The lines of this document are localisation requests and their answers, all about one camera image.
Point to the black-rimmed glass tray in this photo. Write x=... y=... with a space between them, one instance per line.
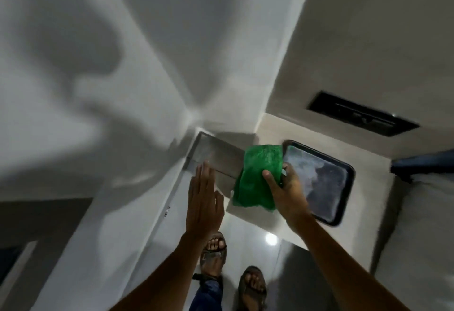
x=322 y=179

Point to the blue jeans leg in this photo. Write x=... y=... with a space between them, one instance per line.
x=207 y=294

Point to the black wall vent slot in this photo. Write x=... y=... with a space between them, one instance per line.
x=361 y=112

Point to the person's right hand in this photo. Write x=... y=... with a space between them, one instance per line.
x=289 y=199

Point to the white bedding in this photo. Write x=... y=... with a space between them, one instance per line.
x=422 y=243

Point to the grey metal plate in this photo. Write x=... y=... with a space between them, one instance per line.
x=220 y=156

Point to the person's left thumb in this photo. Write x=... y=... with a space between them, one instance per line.
x=220 y=203

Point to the brown sandal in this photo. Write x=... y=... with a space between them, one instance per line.
x=251 y=287
x=212 y=250

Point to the person's left forearm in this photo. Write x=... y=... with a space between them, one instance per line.
x=166 y=279

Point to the green cleaning cloth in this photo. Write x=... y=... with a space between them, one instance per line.
x=255 y=176

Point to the person's right thumb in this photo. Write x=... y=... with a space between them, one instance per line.
x=271 y=180

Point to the dark blue cloth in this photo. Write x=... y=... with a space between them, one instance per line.
x=425 y=165

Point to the brown left sandal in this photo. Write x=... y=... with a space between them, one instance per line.
x=212 y=250

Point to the brown right sandal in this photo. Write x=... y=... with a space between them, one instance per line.
x=251 y=287

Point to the person's left hand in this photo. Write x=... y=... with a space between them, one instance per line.
x=203 y=208

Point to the person's right forearm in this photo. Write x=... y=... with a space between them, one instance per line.
x=337 y=268

